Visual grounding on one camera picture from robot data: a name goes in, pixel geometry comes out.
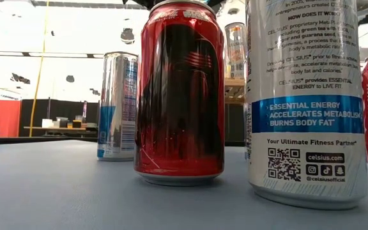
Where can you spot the white Celsius can yellow band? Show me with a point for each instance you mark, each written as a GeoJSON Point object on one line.
{"type": "Point", "coordinates": [235, 51]}

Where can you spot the white Celsius can blue band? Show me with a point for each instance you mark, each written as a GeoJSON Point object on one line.
{"type": "Point", "coordinates": [305, 80]}

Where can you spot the small silver blue can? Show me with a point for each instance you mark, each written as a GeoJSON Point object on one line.
{"type": "Point", "coordinates": [117, 105]}

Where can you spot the wooden slatted shelf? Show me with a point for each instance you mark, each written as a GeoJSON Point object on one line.
{"type": "Point", "coordinates": [235, 83]}

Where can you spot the red cola can dark figure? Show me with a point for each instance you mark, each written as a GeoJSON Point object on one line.
{"type": "Point", "coordinates": [177, 111]}

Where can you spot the black partition panel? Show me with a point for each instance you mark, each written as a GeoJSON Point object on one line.
{"type": "Point", "coordinates": [34, 110]}
{"type": "Point", "coordinates": [235, 123]}

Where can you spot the black box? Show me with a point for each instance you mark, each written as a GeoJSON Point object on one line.
{"type": "Point", "coordinates": [62, 122]}

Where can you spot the wooden workbench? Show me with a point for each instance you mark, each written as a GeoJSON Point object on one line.
{"type": "Point", "coordinates": [53, 128]}

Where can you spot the white box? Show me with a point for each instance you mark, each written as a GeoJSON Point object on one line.
{"type": "Point", "coordinates": [46, 123]}

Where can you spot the blue-grey table mat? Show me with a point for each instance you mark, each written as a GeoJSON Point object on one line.
{"type": "Point", "coordinates": [171, 211]}

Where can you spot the red panel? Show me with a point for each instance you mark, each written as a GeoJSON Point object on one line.
{"type": "Point", "coordinates": [3, 118]}

